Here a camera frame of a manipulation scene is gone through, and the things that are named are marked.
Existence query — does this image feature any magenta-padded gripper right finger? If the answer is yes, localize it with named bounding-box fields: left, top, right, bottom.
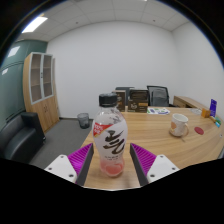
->
left=129, top=142, right=181, bottom=187

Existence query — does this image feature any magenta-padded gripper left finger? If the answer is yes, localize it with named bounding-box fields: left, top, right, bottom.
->
left=44, top=142, right=95, bottom=187

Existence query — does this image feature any clear black-capped drink bottle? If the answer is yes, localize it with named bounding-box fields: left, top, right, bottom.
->
left=92, top=93, right=128, bottom=178

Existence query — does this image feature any white speckled mug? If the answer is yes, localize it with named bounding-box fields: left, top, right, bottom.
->
left=170, top=113, right=190, bottom=137

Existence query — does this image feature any grey mesh waste bin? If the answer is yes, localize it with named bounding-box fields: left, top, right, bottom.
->
left=76, top=112, right=91, bottom=130

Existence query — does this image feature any black leather sofa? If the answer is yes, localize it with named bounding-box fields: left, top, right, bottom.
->
left=0, top=111, right=47, bottom=164

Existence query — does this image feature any flat round red coaster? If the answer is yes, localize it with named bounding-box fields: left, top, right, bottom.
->
left=194, top=126, right=205, bottom=136

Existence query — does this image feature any white green-blue printed leaflet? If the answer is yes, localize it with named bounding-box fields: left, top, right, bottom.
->
left=146, top=106, right=171, bottom=116

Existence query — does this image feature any wooden glass-door cabinet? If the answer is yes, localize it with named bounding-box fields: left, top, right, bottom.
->
left=22, top=51, right=61, bottom=134

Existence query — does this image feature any dark box with tan side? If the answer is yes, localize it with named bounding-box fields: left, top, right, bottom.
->
left=127, top=100, right=150, bottom=114

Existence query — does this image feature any round grey mat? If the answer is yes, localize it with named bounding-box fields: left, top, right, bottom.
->
left=191, top=107, right=203, bottom=116

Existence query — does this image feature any black mesh office chair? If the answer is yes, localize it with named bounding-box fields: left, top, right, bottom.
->
left=146, top=85, right=176, bottom=108

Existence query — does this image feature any wooden side desk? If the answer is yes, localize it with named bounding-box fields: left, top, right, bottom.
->
left=172, top=95, right=209, bottom=111

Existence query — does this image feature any flat dark brown box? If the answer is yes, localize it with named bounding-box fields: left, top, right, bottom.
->
left=128, top=88, right=150, bottom=103

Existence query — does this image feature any tall dark brown box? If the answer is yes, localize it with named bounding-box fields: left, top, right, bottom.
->
left=111, top=89, right=128, bottom=113

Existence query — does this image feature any purple upright box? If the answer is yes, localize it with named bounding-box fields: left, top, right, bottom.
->
left=209, top=98, right=218, bottom=118

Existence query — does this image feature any rectangular ceiling light panel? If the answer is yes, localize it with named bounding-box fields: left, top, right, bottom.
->
left=21, top=15, right=49, bottom=34

